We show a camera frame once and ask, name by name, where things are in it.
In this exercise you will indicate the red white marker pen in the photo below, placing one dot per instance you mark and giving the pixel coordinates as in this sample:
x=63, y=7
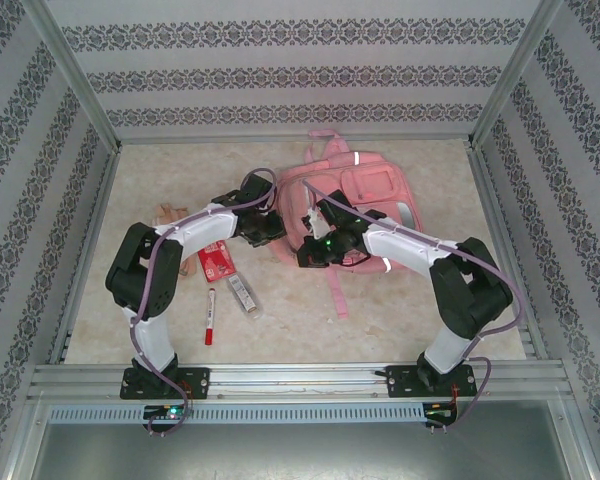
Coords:
x=210, y=315

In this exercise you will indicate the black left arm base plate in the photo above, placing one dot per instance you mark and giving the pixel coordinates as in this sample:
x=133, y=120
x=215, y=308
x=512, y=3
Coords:
x=200, y=382

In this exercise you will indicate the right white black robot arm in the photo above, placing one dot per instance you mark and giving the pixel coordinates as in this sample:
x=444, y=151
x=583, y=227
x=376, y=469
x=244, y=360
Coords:
x=470, y=295

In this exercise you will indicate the pink striped pencil case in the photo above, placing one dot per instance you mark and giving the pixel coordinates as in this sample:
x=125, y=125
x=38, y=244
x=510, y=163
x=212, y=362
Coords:
x=166, y=212

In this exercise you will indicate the aluminium frame post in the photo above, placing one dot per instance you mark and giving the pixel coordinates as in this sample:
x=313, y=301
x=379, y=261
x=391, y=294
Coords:
x=518, y=65
x=72, y=65

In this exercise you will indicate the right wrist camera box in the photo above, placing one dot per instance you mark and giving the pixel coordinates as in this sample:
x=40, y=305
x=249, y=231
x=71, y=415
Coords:
x=319, y=227

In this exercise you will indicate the left controller board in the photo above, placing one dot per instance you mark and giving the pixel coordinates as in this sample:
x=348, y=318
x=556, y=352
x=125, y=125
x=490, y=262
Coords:
x=165, y=412

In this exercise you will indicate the red stationery packet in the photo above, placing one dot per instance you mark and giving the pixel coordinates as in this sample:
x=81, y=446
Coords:
x=215, y=262

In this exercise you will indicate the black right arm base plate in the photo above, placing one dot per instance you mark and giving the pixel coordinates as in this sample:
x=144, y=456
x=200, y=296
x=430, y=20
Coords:
x=397, y=382

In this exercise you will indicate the pink student backpack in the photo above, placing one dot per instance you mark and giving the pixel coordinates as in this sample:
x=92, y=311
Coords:
x=370, y=185

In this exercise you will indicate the grey metal panel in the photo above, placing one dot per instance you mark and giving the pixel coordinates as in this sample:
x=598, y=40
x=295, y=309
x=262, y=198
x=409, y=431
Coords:
x=300, y=455

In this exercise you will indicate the aluminium side frame beam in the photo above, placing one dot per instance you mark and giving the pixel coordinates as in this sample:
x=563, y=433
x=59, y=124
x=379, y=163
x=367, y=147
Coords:
x=481, y=165
x=94, y=210

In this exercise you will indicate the aluminium rear frame beam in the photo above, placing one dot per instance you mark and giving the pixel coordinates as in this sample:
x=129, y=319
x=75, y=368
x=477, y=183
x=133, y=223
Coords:
x=205, y=140

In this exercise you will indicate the clear plastic refill box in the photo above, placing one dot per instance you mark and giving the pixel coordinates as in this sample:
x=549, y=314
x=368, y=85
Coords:
x=245, y=297

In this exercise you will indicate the right controller board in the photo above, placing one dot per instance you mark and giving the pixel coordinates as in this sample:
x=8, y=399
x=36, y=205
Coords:
x=440, y=414

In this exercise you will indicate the controller board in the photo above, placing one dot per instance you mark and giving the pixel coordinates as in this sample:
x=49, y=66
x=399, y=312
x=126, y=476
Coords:
x=440, y=414
x=165, y=412

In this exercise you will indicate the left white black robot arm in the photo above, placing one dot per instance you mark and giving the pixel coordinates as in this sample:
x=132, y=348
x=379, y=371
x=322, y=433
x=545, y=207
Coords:
x=145, y=270

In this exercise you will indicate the aluminium mounting rail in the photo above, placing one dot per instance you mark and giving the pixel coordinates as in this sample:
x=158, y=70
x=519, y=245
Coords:
x=300, y=380

